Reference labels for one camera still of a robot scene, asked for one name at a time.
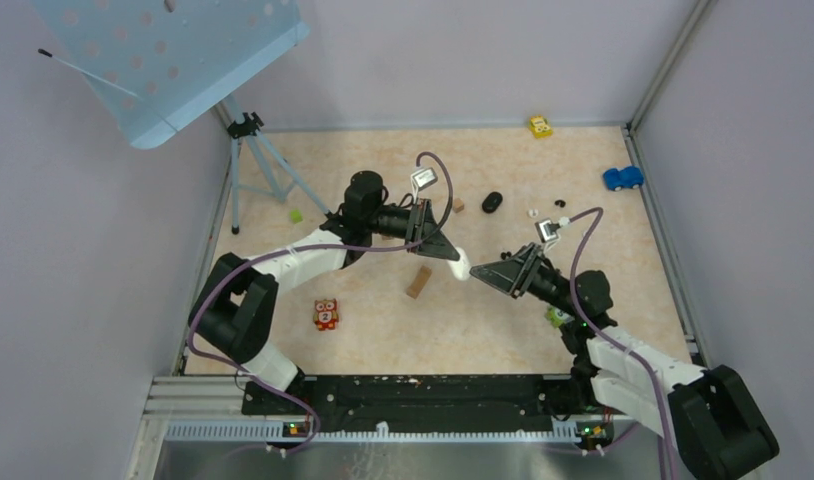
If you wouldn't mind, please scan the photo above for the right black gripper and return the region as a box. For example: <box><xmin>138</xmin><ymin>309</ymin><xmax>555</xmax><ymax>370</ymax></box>
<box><xmin>469</xmin><ymin>241</ymin><xmax>580</xmax><ymax>318</ymax></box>

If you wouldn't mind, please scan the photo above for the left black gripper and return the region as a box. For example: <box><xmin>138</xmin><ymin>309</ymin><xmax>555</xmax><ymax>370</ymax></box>
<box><xmin>366</xmin><ymin>198</ymin><xmax>459</xmax><ymax>261</ymax></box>

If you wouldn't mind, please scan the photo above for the white earbud charging case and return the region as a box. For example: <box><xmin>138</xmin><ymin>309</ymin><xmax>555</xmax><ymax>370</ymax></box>
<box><xmin>446</xmin><ymin>253</ymin><xmax>471</xmax><ymax>281</ymax></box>

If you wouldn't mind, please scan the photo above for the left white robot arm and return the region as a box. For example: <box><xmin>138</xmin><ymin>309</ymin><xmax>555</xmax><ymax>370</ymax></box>
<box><xmin>188</xmin><ymin>171</ymin><xmax>465</xmax><ymax>414</ymax></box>

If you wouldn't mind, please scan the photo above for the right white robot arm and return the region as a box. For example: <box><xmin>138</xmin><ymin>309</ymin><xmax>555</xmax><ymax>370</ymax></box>
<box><xmin>470</xmin><ymin>244</ymin><xmax>780</xmax><ymax>479</ymax></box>

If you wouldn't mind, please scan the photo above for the black oval charging case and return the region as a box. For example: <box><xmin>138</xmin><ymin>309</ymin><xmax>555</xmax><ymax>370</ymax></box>
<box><xmin>481</xmin><ymin>191</ymin><xmax>504</xmax><ymax>214</ymax></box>

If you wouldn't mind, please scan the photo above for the wooden arch block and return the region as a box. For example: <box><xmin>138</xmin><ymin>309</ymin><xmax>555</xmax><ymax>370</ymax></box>
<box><xmin>405</xmin><ymin>266</ymin><xmax>433</xmax><ymax>299</ymax></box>

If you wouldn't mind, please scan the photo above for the green owl number block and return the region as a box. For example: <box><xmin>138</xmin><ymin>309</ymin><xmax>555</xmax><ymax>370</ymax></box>
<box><xmin>545</xmin><ymin>306</ymin><xmax>574</xmax><ymax>329</ymax></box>

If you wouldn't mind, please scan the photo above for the red owl number block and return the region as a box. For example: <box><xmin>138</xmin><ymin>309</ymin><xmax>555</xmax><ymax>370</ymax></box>
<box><xmin>313</xmin><ymin>299</ymin><xmax>340</xmax><ymax>331</ymax></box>

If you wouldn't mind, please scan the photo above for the small green cube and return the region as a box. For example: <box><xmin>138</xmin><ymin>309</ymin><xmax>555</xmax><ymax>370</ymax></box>
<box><xmin>290</xmin><ymin>210</ymin><xmax>304</xmax><ymax>224</ymax></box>

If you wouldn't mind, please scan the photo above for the yellow toy car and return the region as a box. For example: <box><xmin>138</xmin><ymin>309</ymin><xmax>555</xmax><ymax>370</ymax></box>
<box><xmin>528</xmin><ymin>115</ymin><xmax>553</xmax><ymax>139</ymax></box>

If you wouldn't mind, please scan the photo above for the blue toy car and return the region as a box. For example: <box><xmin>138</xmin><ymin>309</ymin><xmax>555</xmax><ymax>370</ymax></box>
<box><xmin>602</xmin><ymin>166</ymin><xmax>645</xmax><ymax>191</ymax></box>

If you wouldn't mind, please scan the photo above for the light blue tripod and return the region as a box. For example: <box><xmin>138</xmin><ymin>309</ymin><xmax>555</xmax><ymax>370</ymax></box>
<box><xmin>218</xmin><ymin>94</ymin><xmax>331</xmax><ymax>235</ymax></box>

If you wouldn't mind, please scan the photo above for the light blue perforated stand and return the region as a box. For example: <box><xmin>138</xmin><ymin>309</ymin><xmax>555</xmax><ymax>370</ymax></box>
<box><xmin>32</xmin><ymin>0</ymin><xmax>310</xmax><ymax>150</ymax></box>

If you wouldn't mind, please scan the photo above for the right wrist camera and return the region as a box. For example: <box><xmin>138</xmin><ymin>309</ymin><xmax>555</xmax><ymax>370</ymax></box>
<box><xmin>535</xmin><ymin>217</ymin><xmax>571</xmax><ymax>244</ymax></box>

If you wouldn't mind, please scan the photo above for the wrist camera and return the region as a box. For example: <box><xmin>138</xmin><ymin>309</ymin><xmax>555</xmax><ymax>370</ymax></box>
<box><xmin>410</xmin><ymin>167</ymin><xmax>438</xmax><ymax>195</ymax></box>
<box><xmin>535</xmin><ymin>217</ymin><xmax>571</xmax><ymax>244</ymax></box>

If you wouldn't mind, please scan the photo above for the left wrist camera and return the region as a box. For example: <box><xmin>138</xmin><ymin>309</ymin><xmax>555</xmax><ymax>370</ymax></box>
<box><xmin>410</xmin><ymin>167</ymin><xmax>438</xmax><ymax>195</ymax></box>

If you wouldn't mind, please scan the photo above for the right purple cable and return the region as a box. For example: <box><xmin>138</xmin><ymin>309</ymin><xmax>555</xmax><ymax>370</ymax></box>
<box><xmin>559</xmin><ymin>207</ymin><xmax>680</xmax><ymax>480</ymax></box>

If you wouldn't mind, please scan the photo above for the purple cable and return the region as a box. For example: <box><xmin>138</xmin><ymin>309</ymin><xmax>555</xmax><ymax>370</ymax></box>
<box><xmin>185</xmin><ymin>151</ymin><xmax>456</xmax><ymax>455</ymax></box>
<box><xmin>559</xmin><ymin>207</ymin><xmax>680</xmax><ymax>480</ymax></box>

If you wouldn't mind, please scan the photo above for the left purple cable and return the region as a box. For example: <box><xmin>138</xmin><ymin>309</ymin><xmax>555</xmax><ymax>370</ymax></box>
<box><xmin>185</xmin><ymin>151</ymin><xmax>456</xmax><ymax>455</ymax></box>

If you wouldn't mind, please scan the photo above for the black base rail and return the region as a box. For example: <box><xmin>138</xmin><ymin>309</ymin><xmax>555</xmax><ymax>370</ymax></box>
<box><xmin>241</xmin><ymin>374</ymin><xmax>597</xmax><ymax>434</ymax></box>

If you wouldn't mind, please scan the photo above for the white slotted cable duct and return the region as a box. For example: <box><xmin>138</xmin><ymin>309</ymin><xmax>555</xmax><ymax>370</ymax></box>
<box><xmin>164</xmin><ymin>420</ymin><xmax>580</xmax><ymax>444</ymax></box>

